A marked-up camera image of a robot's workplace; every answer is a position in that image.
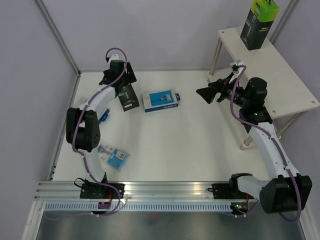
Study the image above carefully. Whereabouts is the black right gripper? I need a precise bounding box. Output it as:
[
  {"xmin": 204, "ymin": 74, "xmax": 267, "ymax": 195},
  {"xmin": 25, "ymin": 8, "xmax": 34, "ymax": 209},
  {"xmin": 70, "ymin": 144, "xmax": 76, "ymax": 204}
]
[{"xmin": 196, "ymin": 71, "xmax": 250, "ymax": 108}]

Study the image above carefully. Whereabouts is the green black Gillette box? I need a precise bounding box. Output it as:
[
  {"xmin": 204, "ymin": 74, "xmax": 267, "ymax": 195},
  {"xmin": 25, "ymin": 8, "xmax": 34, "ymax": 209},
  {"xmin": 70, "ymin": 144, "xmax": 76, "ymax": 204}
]
[
  {"xmin": 240, "ymin": 0, "xmax": 280, "ymax": 51},
  {"xmin": 118, "ymin": 84, "xmax": 140, "ymax": 112}
]

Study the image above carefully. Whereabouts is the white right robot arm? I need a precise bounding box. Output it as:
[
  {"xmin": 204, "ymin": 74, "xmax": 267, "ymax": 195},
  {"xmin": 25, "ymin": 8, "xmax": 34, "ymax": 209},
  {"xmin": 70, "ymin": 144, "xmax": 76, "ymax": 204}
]
[{"xmin": 196, "ymin": 73, "xmax": 313, "ymax": 216}]

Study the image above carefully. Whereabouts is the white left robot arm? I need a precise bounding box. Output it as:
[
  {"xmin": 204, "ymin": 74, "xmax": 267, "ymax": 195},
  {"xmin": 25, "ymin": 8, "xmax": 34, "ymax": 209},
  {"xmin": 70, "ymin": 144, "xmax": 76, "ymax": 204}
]
[{"xmin": 65, "ymin": 58, "xmax": 137, "ymax": 198}]

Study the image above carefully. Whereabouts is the white two-tier shelf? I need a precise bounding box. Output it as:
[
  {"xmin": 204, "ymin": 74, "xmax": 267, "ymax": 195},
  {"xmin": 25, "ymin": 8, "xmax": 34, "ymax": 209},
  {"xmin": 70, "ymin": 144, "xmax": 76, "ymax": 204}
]
[{"xmin": 207, "ymin": 27, "xmax": 320, "ymax": 137}]

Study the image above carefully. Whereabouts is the left blue Harry's razor box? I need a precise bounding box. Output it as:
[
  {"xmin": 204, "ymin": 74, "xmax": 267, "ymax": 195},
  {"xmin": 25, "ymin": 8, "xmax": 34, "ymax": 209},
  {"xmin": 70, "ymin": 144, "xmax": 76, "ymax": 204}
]
[{"xmin": 73, "ymin": 97, "xmax": 111, "ymax": 126}]

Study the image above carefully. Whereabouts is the blue harry's razor box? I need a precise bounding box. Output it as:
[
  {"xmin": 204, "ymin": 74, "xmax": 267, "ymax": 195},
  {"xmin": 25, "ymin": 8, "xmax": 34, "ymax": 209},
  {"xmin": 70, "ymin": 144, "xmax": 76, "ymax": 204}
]
[
  {"xmin": 73, "ymin": 97, "xmax": 111, "ymax": 126},
  {"xmin": 142, "ymin": 89, "xmax": 181, "ymax": 113}
]

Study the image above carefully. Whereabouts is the centre blue Harry's razor box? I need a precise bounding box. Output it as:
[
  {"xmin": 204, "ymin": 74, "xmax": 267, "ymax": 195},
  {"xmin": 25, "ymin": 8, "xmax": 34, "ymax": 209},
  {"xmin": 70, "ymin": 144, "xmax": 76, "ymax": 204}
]
[{"xmin": 142, "ymin": 89, "xmax": 181, "ymax": 113}]

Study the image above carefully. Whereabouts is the clear blue razor blister pack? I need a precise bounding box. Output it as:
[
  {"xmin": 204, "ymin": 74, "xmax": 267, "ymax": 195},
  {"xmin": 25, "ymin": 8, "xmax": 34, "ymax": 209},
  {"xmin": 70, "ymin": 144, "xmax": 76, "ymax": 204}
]
[{"xmin": 97, "ymin": 144, "xmax": 130, "ymax": 171}]

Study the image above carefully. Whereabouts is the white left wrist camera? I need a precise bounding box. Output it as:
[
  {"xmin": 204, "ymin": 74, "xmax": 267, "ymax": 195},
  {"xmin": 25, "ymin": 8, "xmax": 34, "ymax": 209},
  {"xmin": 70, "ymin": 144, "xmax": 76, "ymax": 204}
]
[{"xmin": 105, "ymin": 53, "xmax": 120, "ymax": 63}]

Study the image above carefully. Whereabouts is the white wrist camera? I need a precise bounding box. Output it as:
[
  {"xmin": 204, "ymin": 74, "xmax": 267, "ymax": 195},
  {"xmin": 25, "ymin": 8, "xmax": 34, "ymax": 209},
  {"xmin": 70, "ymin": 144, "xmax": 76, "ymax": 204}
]
[
  {"xmin": 105, "ymin": 53, "xmax": 120, "ymax": 63},
  {"xmin": 229, "ymin": 59, "xmax": 244, "ymax": 84}
]

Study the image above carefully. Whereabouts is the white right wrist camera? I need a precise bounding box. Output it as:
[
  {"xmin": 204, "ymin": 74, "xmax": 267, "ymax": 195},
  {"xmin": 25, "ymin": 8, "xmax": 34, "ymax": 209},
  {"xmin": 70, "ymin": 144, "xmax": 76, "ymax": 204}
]
[{"xmin": 229, "ymin": 59, "xmax": 244, "ymax": 84}]

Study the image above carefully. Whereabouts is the left aluminium frame post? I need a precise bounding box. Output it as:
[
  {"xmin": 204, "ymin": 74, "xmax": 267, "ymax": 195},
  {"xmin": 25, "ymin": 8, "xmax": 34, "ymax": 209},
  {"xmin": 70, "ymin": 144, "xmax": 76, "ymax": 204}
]
[{"xmin": 33, "ymin": 0, "xmax": 81, "ymax": 77}]

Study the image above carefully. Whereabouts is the aluminium frame post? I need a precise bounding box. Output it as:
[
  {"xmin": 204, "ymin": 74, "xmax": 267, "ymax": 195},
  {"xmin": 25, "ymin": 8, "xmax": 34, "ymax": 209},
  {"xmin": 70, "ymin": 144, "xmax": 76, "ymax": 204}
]
[
  {"xmin": 33, "ymin": 0, "xmax": 81, "ymax": 77},
  {"xmin": 269, "ymin": 0, "xmax": 300, "ymax": 45}
]

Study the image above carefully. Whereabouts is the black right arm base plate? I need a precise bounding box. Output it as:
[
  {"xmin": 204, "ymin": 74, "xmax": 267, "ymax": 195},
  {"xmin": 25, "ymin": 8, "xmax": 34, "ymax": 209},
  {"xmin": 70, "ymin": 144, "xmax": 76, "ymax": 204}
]
[{"xmin": 206, "ymin": 183, "xmax": 256, "ymax": 200}]

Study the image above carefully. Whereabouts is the right aluminium frame post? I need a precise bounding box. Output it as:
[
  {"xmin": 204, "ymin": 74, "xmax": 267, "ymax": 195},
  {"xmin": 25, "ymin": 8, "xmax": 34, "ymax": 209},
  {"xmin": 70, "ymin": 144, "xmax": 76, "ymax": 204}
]
[{"xmin": 269, "ymin": 0, "xmax": 300, "ymax": 45}]

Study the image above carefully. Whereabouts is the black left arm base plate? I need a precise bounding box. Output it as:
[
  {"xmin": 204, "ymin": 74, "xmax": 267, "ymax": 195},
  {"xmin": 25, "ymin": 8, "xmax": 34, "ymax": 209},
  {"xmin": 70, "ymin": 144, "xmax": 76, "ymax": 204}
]
[{"xmin": 79, "ymin": 181, "xmax": 125, "ymax": 200}]

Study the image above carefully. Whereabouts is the aluminium front rail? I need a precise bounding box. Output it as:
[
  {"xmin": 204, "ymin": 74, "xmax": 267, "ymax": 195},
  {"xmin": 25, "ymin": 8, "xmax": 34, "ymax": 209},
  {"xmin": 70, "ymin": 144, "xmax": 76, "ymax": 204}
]
[{"xmin": 34, "ymin": 181, "xmax": 258, "ymax": 201}]

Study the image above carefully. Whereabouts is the white slotted cable duct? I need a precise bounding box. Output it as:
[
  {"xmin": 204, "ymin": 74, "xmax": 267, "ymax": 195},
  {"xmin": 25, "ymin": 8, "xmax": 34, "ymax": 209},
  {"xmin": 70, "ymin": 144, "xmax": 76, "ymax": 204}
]
[{"xmin": 44, "ymin": 201, "xmax": 232, "ymax": 213}]

